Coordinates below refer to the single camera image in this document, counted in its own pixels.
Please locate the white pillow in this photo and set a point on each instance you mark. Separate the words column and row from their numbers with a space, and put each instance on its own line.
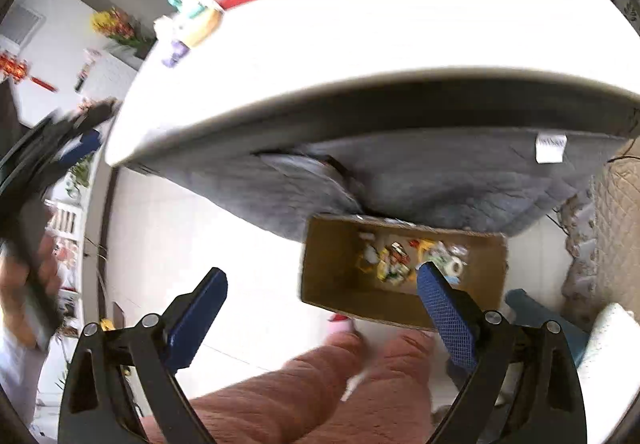
column 612, row 354

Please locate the brown cardboard box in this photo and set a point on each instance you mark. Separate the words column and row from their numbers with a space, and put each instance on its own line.
column 330, row 269

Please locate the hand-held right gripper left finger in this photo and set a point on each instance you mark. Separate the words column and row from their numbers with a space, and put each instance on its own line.
column 195, row 319

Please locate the person's pink fleece trousers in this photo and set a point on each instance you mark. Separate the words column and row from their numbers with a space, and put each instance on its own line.
column 300, row 399

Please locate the white slipper with red mark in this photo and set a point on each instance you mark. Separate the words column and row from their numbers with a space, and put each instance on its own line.
column 341, row 324

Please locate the orange flower arrangement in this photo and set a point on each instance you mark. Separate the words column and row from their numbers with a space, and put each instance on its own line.
column 120, row 31

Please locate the purple plastic toy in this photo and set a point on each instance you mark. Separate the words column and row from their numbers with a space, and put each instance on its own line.
column 175, row 53

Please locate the person's left hand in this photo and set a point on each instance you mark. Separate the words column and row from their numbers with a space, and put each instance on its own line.
column 50, row 264

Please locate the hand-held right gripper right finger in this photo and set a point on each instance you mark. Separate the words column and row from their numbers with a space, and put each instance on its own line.
column 445, row 309

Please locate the heap of small toys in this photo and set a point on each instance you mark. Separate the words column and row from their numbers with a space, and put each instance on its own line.
column 395, row 264

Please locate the teal plastic toy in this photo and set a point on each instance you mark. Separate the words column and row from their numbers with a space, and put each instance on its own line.
column 186, row 1

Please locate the red hanging ornament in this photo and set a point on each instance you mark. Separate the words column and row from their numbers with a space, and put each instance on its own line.
column 20, row 69

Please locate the person's left forearm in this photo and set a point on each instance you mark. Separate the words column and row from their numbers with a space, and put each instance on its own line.
column 20, row 374

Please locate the beige quilted sofa cushion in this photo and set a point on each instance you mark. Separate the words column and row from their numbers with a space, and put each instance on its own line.
column 610, row 234

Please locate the grey quilted cloth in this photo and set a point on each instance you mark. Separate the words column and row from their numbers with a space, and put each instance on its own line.
column 450, row 184

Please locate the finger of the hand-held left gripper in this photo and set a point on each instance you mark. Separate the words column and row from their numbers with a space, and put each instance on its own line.
column 97, row 114
column 82, row 146

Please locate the white tape roll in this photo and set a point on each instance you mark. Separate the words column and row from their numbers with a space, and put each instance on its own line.
column 452, row 266

